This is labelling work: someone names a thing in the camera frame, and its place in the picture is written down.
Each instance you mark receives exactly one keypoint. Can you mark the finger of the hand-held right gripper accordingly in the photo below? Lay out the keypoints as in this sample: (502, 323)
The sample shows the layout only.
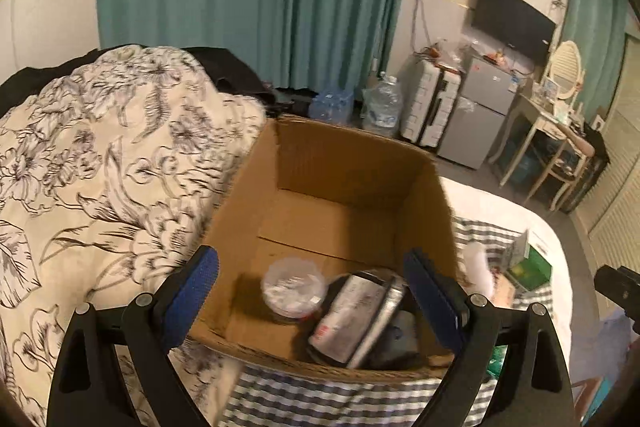
(617, 292)

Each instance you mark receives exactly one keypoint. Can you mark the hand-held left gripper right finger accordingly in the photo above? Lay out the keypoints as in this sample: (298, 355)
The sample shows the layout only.
(432, 297)

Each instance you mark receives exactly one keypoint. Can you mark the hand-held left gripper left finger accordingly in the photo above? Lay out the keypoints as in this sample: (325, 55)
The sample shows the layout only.
(197, 287)

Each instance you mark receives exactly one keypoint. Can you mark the green cardboard carton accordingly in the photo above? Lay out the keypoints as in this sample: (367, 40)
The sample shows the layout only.
(532, 269)

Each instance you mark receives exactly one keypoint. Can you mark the brown cardboard box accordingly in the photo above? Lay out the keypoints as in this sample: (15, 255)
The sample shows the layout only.
(325, 167)

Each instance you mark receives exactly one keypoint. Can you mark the clear plastic lidded container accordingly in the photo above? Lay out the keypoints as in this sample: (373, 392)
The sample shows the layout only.
(292, 279)

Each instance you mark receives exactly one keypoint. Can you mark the white plush toy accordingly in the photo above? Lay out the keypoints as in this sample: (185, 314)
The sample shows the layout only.
(477, 267)

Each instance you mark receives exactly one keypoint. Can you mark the dark bundled item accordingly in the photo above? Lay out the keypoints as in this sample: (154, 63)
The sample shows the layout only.
(400, 342)

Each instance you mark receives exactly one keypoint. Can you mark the silver and red pouch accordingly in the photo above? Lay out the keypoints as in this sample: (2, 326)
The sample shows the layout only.
(350, 307)

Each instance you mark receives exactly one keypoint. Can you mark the louvered closet door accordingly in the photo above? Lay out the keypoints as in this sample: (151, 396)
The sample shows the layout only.
(620, 187)

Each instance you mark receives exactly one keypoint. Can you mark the white mattress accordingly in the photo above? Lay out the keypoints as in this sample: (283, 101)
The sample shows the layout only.
(500, 202)

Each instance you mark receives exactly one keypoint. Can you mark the checked grey bedsheet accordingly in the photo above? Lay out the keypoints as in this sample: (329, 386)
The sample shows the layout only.
(310, 402)

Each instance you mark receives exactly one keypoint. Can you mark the floral white blanket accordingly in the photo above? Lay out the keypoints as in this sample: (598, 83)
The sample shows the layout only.
(100, 157)

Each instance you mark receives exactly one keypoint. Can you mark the cream dressing table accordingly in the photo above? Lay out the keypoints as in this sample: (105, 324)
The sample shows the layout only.
(545, 142)

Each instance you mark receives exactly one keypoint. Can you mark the white ribbed suitcase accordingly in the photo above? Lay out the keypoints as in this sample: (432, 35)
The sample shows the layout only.
(430, 102)

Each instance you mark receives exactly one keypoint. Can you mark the silver small fridge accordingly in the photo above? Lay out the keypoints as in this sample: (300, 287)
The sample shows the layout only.
(480, 107)

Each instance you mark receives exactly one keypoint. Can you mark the large clear water jug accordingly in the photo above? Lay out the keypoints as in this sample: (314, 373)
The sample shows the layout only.
(382, 104)

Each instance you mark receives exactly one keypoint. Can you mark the pack of water bottles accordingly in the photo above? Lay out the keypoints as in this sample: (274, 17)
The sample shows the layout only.
(330, 104)

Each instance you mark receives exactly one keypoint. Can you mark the oval cream mirror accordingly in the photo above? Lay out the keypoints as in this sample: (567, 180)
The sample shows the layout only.
(565, 72)

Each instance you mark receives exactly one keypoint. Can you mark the narrow teal curtain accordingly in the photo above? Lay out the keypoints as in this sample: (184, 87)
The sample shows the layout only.
(590, 7)

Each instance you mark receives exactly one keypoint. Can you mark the black wall television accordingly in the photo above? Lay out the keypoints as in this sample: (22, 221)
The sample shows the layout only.
(512, 22)

